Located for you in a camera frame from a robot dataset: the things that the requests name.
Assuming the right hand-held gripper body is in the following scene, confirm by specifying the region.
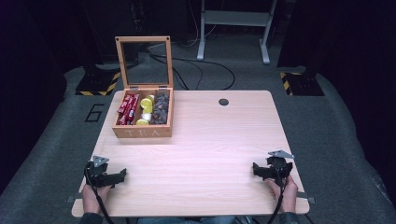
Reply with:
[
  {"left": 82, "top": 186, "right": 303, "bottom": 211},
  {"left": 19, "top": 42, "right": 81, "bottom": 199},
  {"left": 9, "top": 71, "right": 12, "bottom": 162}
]
[{"left": 266, "top": 149, "right": 295, "bottom": 188}]

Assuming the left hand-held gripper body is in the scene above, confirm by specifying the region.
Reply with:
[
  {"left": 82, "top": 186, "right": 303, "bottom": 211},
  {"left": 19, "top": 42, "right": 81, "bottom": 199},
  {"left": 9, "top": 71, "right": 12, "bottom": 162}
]
[{"left": 84, "top": 155, "right": 111, "bottom": 189}]

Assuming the person's left hand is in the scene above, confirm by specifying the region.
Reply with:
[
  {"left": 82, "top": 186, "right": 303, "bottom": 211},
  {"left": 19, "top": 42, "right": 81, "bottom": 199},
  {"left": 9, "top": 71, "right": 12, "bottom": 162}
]
[{"left": 80, "top": 183, "right": 112, "bottom": 216}]

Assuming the person's right hand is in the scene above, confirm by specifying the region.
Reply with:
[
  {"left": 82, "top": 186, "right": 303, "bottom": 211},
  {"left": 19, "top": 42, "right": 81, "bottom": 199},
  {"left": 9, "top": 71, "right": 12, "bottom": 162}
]
[{"left": 264, "top": 175, "right": 300, "bottom": 215}]

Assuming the wooden tea box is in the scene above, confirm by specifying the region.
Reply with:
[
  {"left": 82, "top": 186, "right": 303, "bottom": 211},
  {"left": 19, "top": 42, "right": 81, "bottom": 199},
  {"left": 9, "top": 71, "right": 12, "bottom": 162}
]
[{"left": 111, "top": 35, "right": 175, "bottom": 139}]

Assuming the pile of red packets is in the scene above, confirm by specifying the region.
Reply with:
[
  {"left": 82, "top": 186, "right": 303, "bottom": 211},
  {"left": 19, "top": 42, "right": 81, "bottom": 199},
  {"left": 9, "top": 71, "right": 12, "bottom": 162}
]
[{"left": 116, "top": 93, "right": 140, "bottom": 126}]

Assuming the pile of dark packets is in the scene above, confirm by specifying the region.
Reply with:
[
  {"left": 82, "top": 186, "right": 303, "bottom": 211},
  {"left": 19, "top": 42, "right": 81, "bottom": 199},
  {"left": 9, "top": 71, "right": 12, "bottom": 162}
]
[{"left": 151, "top": 90, "right": 171, "bottom": 126}]

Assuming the black striped stand base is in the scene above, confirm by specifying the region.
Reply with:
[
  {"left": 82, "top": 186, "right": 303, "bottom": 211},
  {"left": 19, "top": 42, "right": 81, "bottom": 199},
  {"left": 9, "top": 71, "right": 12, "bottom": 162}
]
[
  {"left": 278, "top": 71, "right": 325, "bottom": 97},
  {"left": 75, "top": 68, "right": 122, "bottom": 97}
]

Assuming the white metal stand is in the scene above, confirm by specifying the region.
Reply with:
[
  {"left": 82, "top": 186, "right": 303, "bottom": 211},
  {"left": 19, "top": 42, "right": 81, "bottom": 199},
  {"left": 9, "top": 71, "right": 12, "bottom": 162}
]
[{"left": 196, "top": 0, "right": 278, "bottom": 65}]

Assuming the right hand-held gripper cable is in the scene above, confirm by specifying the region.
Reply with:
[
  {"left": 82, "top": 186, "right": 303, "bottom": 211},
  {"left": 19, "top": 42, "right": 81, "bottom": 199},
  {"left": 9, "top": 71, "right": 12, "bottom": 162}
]
[{"left": 266, "top": 166, "right": 287, "bottom": 224}]

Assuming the grey table bracket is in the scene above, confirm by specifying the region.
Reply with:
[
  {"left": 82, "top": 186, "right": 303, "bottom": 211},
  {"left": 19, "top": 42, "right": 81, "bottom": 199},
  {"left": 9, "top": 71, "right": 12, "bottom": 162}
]
[
  {"left": 65, "top": 192, "right": 85, "bottom": 204},
  {"left": 296, "top": 191, "right": 317, "bottom": 205}
]

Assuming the thick black floor cable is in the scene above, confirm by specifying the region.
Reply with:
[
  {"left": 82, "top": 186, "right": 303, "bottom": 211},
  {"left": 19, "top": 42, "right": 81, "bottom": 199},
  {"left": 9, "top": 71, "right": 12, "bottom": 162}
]
[{"left": 148, "top": 52, "right": 236, "bottom": 91}]

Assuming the thin black floor cable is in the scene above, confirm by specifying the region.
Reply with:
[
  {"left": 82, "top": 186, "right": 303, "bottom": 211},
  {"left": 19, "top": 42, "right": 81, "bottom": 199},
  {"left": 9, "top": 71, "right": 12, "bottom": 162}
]
[{"left": 172, "top": 60, "right": 204, "bottom": 91}]

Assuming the white hanging cable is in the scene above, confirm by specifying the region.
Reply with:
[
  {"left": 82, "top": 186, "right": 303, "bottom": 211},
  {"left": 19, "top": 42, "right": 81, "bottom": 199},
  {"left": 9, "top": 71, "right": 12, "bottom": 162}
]
[{"left": 181, "top": 0, "right": 219, "bottom": 49}]

